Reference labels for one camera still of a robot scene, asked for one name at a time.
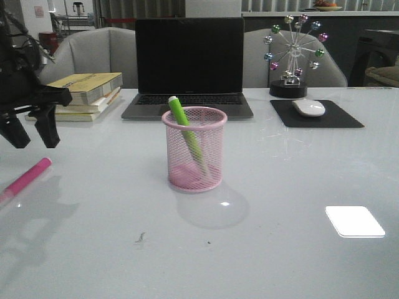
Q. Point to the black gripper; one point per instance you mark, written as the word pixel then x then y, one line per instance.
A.
pixel 22 91

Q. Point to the green highlighter pen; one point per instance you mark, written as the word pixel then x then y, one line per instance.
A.
pixel 180 115

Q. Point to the pink mesh pen holder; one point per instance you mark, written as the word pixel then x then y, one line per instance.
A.
pixel 183 172

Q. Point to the bottom cream book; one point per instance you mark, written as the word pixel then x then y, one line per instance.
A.
pixel 79 117

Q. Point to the cream book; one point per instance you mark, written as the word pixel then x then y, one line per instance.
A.
pixel 79 117
pixel 97 106

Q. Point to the pink highlighter pen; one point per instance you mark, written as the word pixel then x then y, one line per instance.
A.
pixel 24 180

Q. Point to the top yellow book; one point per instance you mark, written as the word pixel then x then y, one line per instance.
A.
pixel 87 88

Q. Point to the middle cream book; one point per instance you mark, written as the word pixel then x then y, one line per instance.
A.
pixel 97 106

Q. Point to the red waste bin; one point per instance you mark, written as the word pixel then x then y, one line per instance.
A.
pixel 49 41

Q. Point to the left grey armchair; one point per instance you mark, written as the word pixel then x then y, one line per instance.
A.
pixel 108 49

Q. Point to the grey armchair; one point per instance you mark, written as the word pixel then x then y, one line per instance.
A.
pixel 108 49
pixel 264 60

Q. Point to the grey open laptop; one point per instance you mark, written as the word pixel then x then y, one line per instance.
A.
pixel 198 60

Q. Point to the right grey armchair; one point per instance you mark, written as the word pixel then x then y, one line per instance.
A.
pixel 264 60

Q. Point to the ferris wheel desk ornament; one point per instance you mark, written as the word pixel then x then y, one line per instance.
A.
pixel 290 83

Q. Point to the white computer mouse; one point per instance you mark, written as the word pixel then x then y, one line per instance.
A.
pixel 310 108

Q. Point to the black mouse pad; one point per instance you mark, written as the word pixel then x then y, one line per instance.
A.
pixel 334 116

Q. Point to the fruit bowl on counter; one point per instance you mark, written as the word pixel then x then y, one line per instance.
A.
pixel 326 6

